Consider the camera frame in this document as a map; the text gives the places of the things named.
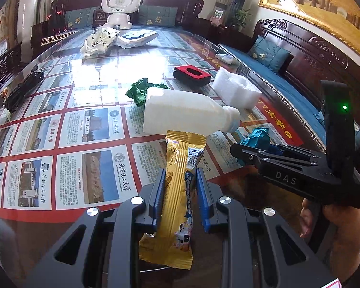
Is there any teal wrapper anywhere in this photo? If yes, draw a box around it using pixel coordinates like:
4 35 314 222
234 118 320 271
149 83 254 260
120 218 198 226
239 127 270 152

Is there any yellow snack wrapper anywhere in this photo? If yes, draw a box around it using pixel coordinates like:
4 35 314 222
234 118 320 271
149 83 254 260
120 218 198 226
139 131 206 270

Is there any right hand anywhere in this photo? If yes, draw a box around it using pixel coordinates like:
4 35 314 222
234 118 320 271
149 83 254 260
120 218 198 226
299 197 360 282

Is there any long wooden sofa blue cushion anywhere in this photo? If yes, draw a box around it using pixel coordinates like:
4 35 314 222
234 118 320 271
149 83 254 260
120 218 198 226
218 19 360 151

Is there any white foam block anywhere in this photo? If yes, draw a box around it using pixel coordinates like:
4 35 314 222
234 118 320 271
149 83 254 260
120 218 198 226
212 67 262 109

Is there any teal embroidered pillow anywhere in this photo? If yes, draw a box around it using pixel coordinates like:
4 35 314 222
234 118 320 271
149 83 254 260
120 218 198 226
248 35 290 73

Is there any white plastic bottle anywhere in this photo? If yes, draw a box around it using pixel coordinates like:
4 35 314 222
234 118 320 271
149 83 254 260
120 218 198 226
143 87 241 137

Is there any red black foam box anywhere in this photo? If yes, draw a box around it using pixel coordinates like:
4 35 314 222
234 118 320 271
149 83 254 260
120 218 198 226
173 65 211 87

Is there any small white tissue pack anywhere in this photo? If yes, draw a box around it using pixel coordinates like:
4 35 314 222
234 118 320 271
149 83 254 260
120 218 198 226
215 53 238 65

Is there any green crumpled wrapper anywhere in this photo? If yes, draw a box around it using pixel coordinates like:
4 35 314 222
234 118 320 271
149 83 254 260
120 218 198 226
126 77 169 107

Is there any corner potted plant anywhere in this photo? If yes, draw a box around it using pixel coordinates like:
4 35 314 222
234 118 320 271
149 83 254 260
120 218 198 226
231 8 252 30

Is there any white blue flat package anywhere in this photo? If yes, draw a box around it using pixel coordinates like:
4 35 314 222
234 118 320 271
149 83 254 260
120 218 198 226
114 29 159 49

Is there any far sofa teal pillow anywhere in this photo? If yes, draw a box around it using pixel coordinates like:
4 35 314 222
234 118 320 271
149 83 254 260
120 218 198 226
138 5 178 27

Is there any far wooden sofa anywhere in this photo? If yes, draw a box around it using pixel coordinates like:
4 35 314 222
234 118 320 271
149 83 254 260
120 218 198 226
31 0 204 56

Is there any white crumpled plastic bag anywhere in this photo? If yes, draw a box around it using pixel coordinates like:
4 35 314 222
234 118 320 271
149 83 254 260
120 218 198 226
80 26 120 57

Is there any white toy robot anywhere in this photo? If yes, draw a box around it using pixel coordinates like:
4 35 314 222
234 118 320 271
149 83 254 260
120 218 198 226
101 0 141 30

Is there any wooden tv cabinet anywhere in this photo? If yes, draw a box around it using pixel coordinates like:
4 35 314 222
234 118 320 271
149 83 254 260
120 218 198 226
0 42 22 95

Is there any far sofa left pillow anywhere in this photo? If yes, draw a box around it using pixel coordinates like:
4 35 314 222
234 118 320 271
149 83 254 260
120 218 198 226
64 7 99 30

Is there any white standing air conditioner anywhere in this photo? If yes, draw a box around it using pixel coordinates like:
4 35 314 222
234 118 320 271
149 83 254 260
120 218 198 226
17 0 38 62

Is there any black camera mount box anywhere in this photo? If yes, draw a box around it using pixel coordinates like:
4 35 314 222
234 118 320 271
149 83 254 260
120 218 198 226
321 80 355 181

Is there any black cable bundle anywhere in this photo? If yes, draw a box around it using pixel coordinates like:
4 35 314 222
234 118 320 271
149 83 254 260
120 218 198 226
3 64 45 113

